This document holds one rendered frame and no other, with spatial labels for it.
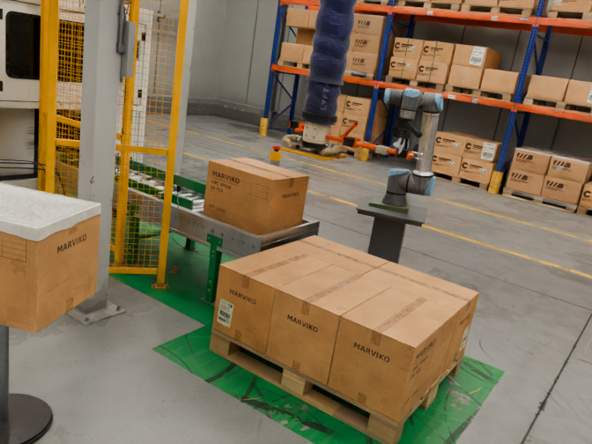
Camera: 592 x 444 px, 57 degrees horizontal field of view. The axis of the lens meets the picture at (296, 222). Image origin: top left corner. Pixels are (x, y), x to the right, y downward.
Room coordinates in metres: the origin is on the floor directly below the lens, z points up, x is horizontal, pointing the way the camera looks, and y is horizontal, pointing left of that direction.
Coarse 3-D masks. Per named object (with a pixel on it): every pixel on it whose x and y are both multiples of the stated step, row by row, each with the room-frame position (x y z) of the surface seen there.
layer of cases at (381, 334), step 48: (240, 288) 2.79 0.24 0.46; (288, 288) 2.69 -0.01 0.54; (336, 288) 2.79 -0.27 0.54; (384, 288) 2.90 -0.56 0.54; (432, 288) 3.02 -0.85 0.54; (240, 336) 2.76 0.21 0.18; (288, 336) 2.60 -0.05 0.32; (336, 336) 2.46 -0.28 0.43; (384, 336) 2.32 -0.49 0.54; (432, 336) 2.42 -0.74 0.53; (336, 384) 2.43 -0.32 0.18; (384, 384) 2.29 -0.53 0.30; (432, 384) 2.61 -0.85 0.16
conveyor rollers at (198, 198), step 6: (132, 174) 4.69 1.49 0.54; (138, 174) 4.74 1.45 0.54; (144, 174) 4.80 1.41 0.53; (138, 180) 4.53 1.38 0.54; (144, 180) 4.58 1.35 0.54; (156, 186) 4.45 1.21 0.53; (162, 186) 4.42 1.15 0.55; (174, 186) 4.51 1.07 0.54; (174, 192) 4.29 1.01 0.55; (180, 192) 4.33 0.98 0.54; (186, 192) 4.38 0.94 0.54; (192, 192) 4.44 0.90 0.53; (192, 198) 4.20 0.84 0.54; (198, 198) 4.25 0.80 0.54; (198, 204) 4.02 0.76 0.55; (198, 210) 3.89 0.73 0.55; (240, 228) 3.61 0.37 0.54
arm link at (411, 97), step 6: (408, 90) 3.26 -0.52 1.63; (414, 90) 3.26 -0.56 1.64; (408, 96) 3.25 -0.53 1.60; (414, 96) 3.25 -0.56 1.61; (402, 102) 3.29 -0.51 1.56; (408, 102) 3.25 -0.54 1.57; (414, 102) 3.25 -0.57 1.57; (402, 108) 3.27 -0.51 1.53; (408, 108) 3.25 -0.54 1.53; (414, 108) 3.26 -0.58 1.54
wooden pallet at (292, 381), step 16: (224, 336) 2.83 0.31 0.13; (224, 352) 2.82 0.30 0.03; (240, 352) 2.86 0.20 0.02; (256, 352) 2.70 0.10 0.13; (256, 368) 2.72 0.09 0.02; (272, 368) 2.74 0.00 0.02; (288, 368) 2.58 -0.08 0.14; (448, 368) 2.86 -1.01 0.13; (288, 384) 2.57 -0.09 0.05; (304, 384) 2.52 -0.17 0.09; (320, 384) 2.47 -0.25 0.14; (304, 400) 2.51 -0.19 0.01; (320, 400) 2.51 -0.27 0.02; (352, 400) 2.37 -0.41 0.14; (432, 400) 2.67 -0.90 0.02; (336, 416) 2.41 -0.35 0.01; (352, 416) 2.41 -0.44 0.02; (384, 416) 2.28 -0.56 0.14; (368, 432) 2.31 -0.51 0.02; (384, 432) 2.26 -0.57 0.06; (400, 432) 2.29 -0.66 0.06
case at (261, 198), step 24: (216, 168) 3.75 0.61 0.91; (240, 168) 3.66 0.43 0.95; (264, 168) 3.79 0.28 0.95; (216, 192) 3.73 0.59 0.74; (240, 192) 3.61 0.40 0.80; (264, 192) 3.50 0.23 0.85; (288, 192) 3.60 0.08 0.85; (216, 216) 3.72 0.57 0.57; (240, 216) 3.59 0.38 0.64; (264, 216) 3.48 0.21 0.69; (288, 216) 3.64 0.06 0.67
